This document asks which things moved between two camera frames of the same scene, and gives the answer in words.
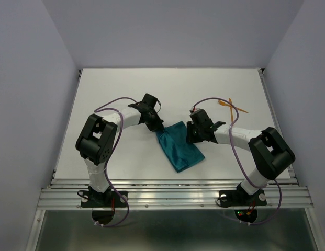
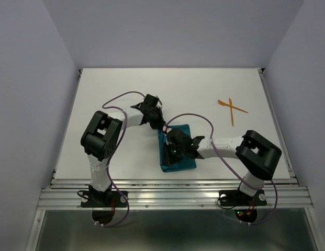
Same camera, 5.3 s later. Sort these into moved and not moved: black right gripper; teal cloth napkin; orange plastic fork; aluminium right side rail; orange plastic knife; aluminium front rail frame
Moved: black right gripper; teal cloth napkin
Not moved: orange plastic knife; orange plastic fork; aluminium right side rail; aluminium front rail frame
